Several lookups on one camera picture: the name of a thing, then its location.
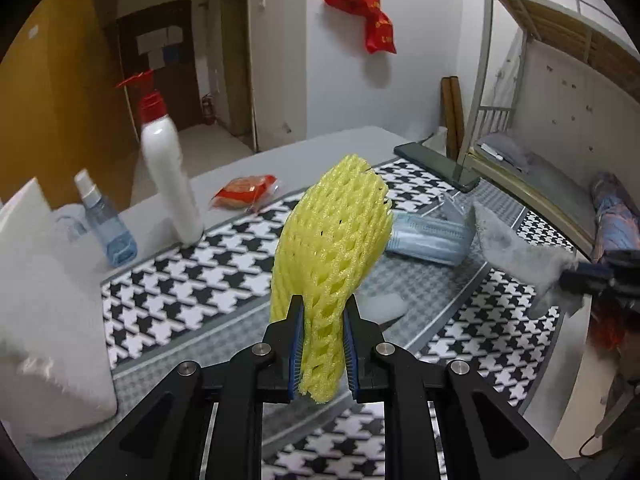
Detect grey cloth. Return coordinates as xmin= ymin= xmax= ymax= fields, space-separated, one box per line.
xmin=473 ymin=202 xmax=585 ymax=318

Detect yellow foam fruit net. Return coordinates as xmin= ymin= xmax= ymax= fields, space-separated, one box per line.
xmin=270 ymin=154 xmax=394 ymax=404

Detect blue face mask stack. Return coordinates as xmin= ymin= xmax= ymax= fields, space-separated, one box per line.
xmin=385 ymin=196 xmax=476 ymax=266

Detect houndstooth table mat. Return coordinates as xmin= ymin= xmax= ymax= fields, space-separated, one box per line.
xmin=74 ymin=157 xmax=574 ymax=479

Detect red snack packet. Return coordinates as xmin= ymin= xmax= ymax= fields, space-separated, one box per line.
xmin=209 ymin=174 xmax=279 ymax=210

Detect metal bunk bed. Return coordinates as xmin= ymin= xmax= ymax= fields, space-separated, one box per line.
xmin=458 ymin=0 xmax=639 ymax=254

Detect black smartphone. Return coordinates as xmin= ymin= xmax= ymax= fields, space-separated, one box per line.
xmin=394 ymin=142 xmax=480 ymax=193

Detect blue spray bottle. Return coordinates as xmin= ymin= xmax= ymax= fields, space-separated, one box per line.
xmin=74 ymin=169 xmax=138 ymax=268

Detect white pump lotion bottle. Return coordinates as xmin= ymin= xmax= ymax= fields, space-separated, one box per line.
xmin=117 ymin=70 xmax=204 ymax=245

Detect white foam box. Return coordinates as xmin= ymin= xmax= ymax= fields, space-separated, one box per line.
xmin=1 ymin=179 xmax=117 ymax=439

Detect wooden sticks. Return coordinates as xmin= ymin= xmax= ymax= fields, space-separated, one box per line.
xmin=440 ymin=76 xmax=464 ymax=160

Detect red fire extinguisher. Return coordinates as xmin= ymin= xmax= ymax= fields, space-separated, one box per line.
xmin=201 ymin=93 xmax=216 ymax=125

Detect wooden wardrobe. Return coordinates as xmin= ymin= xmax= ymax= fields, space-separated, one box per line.
xmin=1 ymin=0 xmax=138 ymax=209

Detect dark brown door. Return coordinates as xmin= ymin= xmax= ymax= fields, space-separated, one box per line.
xmin=116 ymin=0 xmax=202 ymax=131

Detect red hanging bag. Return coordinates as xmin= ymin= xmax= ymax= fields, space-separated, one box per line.
xmin=324 ymin=0 xmax=397 ymax=54

